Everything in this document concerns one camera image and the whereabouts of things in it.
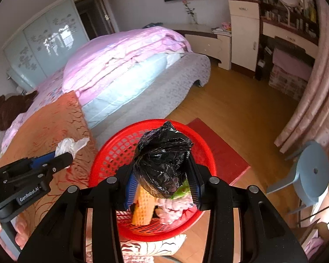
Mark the white tissue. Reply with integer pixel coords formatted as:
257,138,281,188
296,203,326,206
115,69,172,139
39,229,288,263
54,137,90,159

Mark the green pea snack packet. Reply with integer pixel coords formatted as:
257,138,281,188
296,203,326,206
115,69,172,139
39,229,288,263
171,179,191,199

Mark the black plastic bag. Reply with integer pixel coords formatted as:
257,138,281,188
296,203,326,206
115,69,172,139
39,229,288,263
132,121,193,199

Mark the person left hand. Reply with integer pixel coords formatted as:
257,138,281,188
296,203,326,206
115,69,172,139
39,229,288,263
0,214,29,261

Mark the brown plush teddy bear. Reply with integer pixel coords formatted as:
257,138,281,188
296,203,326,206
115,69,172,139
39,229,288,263
0,91,38,131

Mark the red floor mat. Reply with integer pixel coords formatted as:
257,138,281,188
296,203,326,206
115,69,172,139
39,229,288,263
188,118,250,185

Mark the blue plastic stool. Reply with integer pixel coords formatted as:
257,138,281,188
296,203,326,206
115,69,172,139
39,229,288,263
266,140,329,214

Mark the orange rose pattern blanket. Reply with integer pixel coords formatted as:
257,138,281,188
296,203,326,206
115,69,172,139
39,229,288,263
0,152,137,262

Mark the pink floral bed sheet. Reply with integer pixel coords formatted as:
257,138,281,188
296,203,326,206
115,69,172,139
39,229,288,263
0,67,64,158

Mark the red plastic mesh basket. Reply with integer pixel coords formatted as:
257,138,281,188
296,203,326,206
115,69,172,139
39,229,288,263
89,119,217,242

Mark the pink curtain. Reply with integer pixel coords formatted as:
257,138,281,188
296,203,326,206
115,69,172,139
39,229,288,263
274,0,329,153

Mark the glass sliding door wardrobe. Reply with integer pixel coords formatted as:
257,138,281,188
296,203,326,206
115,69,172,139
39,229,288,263
3,0,89,91

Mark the pink folded duvet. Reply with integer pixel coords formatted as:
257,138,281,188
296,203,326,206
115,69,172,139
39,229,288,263
61,25,193,106

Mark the round grey bed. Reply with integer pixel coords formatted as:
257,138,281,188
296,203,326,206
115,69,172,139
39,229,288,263
82,53,211,148

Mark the dark wooden door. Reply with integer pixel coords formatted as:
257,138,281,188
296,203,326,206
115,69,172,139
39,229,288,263
75,0,116,40

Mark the white low tv cabinet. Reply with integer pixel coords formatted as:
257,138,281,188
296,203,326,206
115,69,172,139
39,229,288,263
163,24,231,70

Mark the dark wood dressing table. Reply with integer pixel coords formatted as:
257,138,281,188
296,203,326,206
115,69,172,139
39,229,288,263
254,0,320,102

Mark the white tall cabinet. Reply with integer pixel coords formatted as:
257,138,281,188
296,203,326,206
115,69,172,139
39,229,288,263
228,0,260,75

